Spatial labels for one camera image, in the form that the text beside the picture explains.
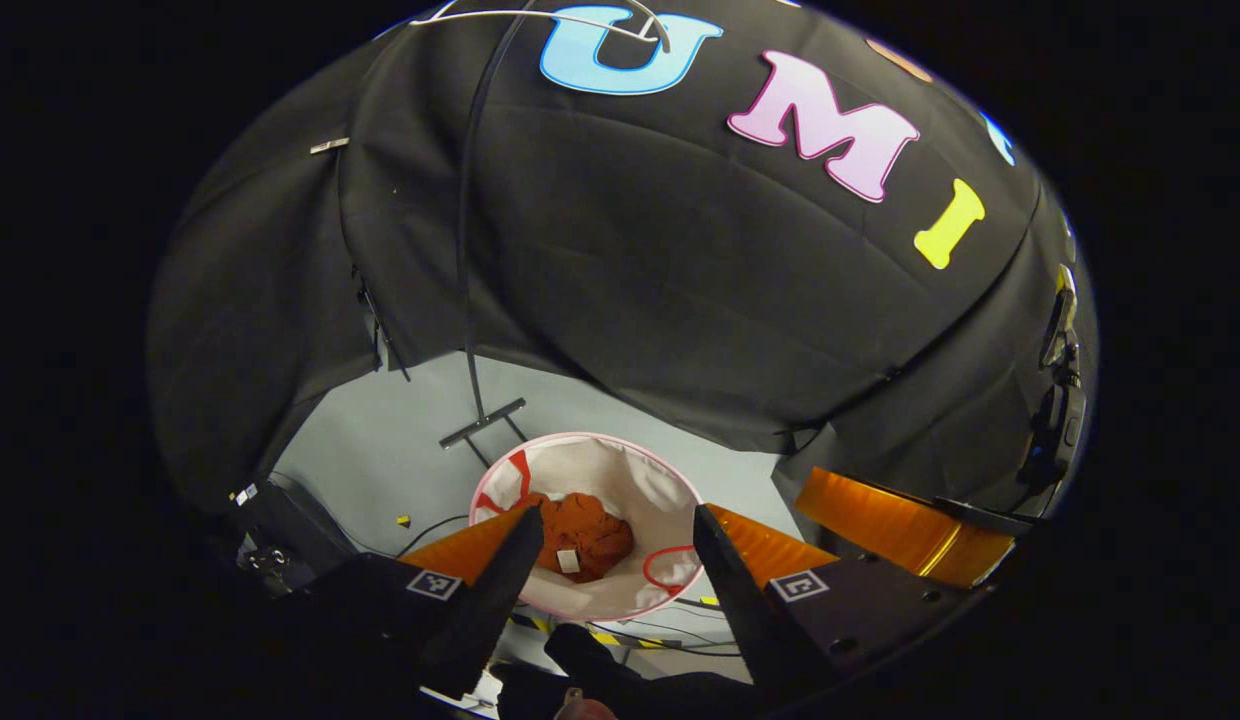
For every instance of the black backdrop cloth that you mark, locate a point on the black backdrop cloth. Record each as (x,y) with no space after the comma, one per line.
(630,250)

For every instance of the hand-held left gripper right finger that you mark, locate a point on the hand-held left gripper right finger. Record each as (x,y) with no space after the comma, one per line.
(750,620)

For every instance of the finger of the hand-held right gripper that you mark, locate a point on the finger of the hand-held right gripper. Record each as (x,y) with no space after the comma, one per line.
(880,520)

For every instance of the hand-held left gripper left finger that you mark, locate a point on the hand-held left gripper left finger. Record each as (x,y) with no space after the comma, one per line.
(480,620)

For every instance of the silver clip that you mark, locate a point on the silver clip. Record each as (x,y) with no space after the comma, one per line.
(330,146)

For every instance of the empty white hanger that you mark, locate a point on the empty white hanger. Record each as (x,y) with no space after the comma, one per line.
(540,15)

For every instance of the white round laundry hamper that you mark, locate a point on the white round laundry hamper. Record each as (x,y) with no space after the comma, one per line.
(630,480)

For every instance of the black clothes rack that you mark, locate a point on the black clothes rack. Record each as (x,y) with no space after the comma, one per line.
(464,250)

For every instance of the dark floor equipment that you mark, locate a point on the dark floor equipment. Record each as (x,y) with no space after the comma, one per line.
(290,540)

